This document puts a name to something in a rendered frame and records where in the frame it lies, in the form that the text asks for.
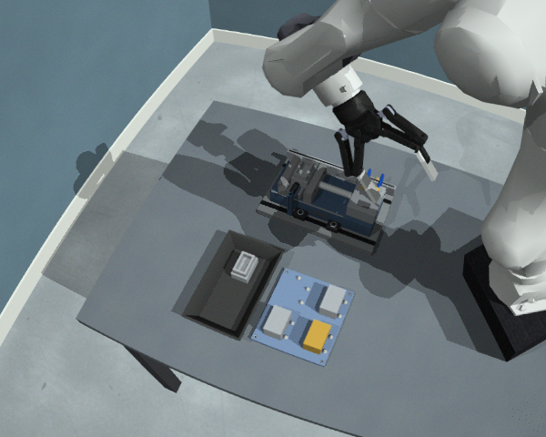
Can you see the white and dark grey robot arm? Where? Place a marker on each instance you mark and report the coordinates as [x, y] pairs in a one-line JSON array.
[[492, 50]]

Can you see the yellow rectangular block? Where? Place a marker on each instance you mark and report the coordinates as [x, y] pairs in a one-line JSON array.
[[316, 336]]

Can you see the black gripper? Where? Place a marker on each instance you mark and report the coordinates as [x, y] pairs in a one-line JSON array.
[[368, 125]]

